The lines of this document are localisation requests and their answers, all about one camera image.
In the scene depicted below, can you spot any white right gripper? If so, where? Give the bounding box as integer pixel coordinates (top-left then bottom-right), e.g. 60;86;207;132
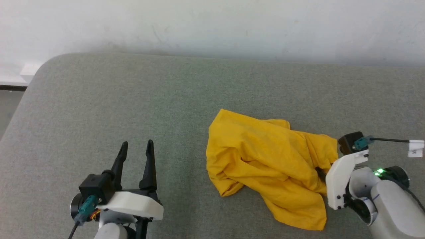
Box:
315;150;370;216

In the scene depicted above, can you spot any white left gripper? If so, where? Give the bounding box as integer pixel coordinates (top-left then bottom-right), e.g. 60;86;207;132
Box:
96;140;164;239

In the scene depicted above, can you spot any yellow printed t-shirt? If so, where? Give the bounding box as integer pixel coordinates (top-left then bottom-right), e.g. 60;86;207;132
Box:
206;109;339;231

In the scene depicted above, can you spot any grey fabric sofa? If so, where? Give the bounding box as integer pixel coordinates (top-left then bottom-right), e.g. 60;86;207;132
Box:
0;52;425;239

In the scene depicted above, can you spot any right teal-plug black cable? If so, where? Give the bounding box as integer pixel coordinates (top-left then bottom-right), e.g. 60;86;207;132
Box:
353;135;412;150

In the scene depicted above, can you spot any teal-plug black cable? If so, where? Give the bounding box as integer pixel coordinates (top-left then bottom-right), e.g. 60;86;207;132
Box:
353;135;412;150
68;195;99;239

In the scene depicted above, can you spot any left teal-plug black cable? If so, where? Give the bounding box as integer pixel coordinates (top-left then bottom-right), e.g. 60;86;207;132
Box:
68;195;99;239

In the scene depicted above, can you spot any white cable label tag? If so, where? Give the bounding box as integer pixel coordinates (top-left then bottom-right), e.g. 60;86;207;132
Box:
408;140;425;158

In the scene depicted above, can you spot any white low wall ledge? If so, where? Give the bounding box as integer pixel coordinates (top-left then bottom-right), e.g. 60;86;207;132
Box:
0;61;44;87

